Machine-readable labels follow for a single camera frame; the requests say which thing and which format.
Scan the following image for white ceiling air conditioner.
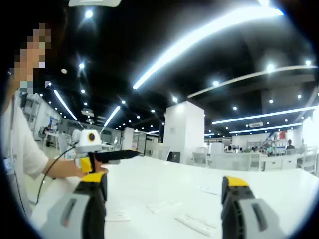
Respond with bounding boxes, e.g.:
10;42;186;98
68;0;123;7

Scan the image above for black monitor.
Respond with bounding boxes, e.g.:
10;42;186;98
166;151;181;163

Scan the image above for white socket holder cover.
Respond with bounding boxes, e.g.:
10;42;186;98
174;213;217;237
146;201;184;214

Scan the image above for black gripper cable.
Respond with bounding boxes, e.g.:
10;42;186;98
36;144;77;204

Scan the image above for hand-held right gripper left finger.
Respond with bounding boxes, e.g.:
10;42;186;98
39;171;108;239

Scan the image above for person's left hand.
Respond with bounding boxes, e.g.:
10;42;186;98
74;163;110;179

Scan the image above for person's white shirt torso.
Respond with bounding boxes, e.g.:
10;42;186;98
1;91;49;220

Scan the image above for long white socket holder slot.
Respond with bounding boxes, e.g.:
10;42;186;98
196;185;220;196

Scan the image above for long bright ceiling light strip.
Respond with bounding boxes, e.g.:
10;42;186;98
132;6;285;90

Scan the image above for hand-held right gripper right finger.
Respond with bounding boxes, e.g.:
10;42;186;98
221;175;287;239

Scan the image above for row of white office desks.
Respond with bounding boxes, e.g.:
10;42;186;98
191;145;319;175

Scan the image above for curved white ceiling rail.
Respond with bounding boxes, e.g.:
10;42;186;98
188;65;319;98

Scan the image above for white square pillar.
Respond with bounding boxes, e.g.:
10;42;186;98
163;101;205;164

